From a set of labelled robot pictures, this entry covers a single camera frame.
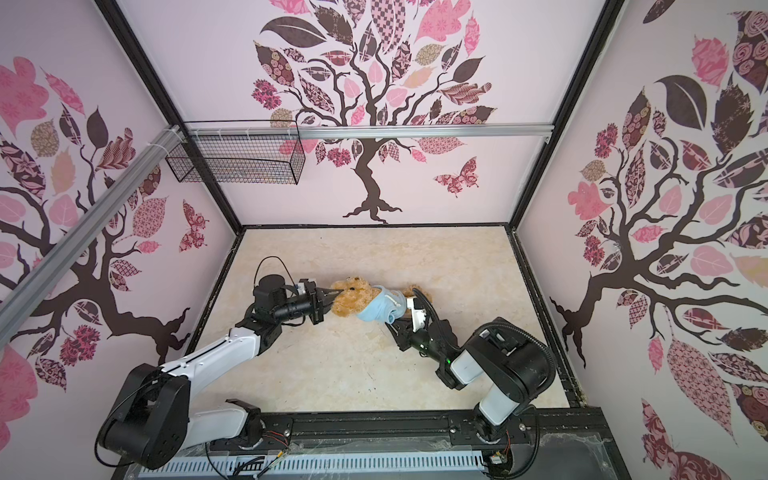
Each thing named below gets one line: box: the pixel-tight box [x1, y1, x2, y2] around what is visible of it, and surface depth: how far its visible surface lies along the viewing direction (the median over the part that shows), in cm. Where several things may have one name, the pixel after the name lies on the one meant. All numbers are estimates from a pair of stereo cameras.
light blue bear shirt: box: [357, 285, 407, 325], surface depth 81 cm
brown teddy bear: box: [331, 276, 432, 318], surface depth 79 cm
